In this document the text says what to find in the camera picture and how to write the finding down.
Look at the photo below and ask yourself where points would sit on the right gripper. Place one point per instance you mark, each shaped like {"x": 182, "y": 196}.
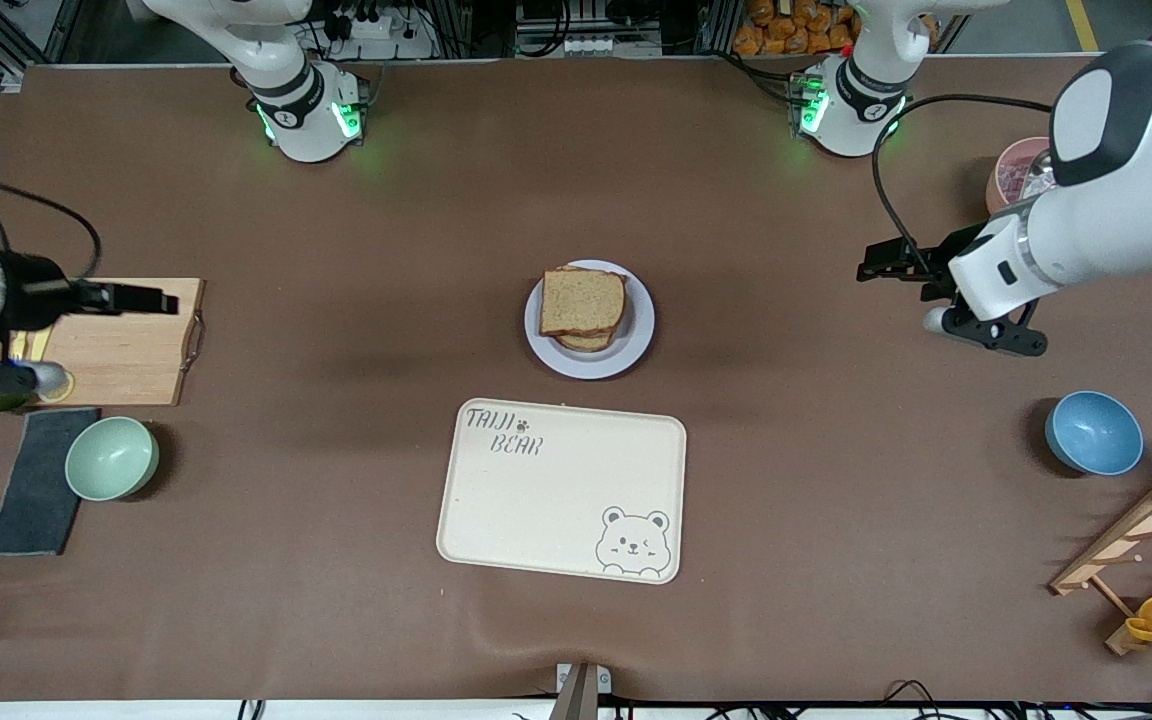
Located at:
{"x": 34, "y": 290}

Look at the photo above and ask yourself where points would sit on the blue bowl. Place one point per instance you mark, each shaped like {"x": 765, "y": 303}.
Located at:
{"x": 1094, "y": 432}

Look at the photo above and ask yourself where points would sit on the brown bread slice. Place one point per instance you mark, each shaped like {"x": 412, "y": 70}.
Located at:
{"x": 586, "y": 343}

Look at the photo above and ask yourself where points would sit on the pink bowl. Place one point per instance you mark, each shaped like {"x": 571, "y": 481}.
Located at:
{"x": 998, "y": 185}

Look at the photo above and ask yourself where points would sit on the round white plate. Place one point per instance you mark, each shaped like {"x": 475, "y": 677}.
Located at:
{"x": 638, "y": 340}

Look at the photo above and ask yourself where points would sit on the dark grey cloth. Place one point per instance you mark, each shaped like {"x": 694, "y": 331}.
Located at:
{"x": 31, "y": 500}

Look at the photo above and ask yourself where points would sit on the mint green bowl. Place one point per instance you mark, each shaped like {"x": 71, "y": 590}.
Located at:
{"x": 111, "y": 458}

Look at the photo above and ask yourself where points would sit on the cream tray with bear print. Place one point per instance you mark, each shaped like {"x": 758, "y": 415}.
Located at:
{"x": 556, "y": 500}

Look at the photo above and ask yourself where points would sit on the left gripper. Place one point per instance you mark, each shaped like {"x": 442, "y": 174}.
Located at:
{"x": 958, "y": 246}

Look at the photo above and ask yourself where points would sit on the grey metal table bracket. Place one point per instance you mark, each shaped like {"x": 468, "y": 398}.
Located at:
{"x": 581, "y": 690}

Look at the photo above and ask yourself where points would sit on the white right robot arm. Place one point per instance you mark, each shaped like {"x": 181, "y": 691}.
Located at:
{"x": 306, "y": 120}

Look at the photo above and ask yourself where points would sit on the brown bread slice sandwich lid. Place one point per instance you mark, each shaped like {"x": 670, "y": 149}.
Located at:
{"x": 583, "y": 300}

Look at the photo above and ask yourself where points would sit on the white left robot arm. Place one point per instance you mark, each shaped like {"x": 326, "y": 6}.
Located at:
{"x": 1116, "y": 200}

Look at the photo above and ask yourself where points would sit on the white power strip with plugs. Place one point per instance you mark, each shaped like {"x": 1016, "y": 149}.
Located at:
{"x": 406, "y": 45}

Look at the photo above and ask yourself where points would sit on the clear ice cubes pile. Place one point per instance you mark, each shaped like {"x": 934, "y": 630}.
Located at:
{"x": 1014, "y": 178}

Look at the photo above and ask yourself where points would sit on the orange snack bag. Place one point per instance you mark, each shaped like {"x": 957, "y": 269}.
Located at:
{"x": 796, "y": 30}

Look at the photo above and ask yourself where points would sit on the lemon slice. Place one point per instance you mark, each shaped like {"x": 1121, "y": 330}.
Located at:
{"x": 58, "y": 395}

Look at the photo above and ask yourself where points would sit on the wooden cup rack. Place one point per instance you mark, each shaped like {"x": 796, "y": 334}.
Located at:
{"x": 1136, "y": 530}

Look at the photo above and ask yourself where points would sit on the wooden cutting board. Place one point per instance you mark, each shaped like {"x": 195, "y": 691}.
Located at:
{"x": 126, "y": 350}

